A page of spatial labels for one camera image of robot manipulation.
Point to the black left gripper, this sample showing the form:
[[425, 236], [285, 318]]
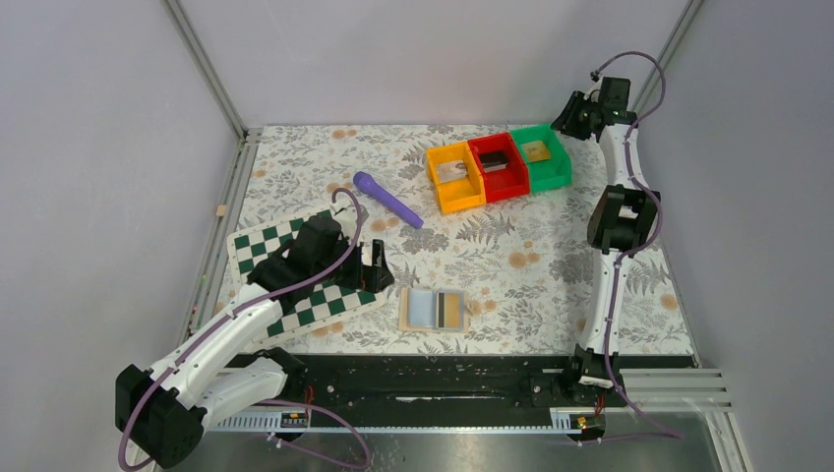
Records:
[[364, 271]]

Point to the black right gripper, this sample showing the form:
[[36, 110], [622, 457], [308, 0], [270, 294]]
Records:
[[567, 115]]

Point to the gold striped credit card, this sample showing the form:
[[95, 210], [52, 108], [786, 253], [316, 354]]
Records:
[[536, 151]]

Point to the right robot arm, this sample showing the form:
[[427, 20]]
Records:
[[622, 224]]

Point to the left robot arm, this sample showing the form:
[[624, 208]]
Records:
[[166, 408]]

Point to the black card in red bin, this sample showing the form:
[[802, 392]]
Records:
[[493, 161]]

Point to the silver card in yellow bin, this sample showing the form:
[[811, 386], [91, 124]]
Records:
[[451, 171]]

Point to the green white chessboard mat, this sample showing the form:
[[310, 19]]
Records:
[[327, 305]]

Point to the green plastic bin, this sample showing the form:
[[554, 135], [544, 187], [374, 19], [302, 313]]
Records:
[[545, 175]]

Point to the purple toy microphone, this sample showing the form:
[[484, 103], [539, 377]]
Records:
[[368, 185]]

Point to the red plastic bin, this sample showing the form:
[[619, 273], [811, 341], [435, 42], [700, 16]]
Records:
[[503, 171]]

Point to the yellow plastic bin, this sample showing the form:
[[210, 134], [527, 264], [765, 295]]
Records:
[[460, 194]]

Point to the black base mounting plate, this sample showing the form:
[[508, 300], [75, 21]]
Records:
[[474, 389]]

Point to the floral patterned table mat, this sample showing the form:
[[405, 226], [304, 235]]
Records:
[[524, 263]]

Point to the white slotted cable duct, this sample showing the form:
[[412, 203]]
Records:
[[283, 420]]

